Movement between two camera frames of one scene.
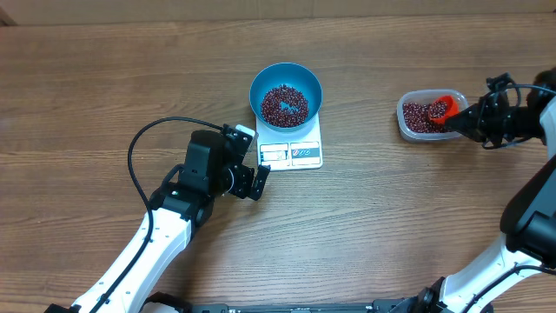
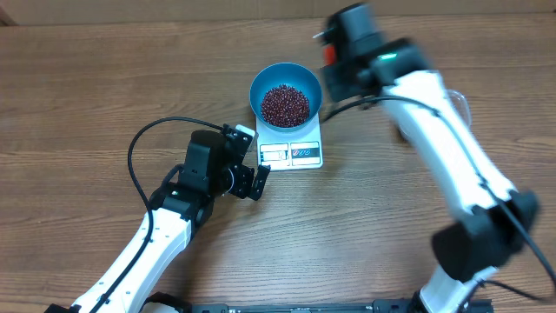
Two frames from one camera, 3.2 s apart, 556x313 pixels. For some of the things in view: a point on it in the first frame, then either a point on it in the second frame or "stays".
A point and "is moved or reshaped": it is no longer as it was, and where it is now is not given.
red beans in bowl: [275, 115] stays
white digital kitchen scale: [299, 149] stays
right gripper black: [475, 120] to [336, 81]
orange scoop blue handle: [452, 107] is moved or reshaped
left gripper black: [242, 189] stays
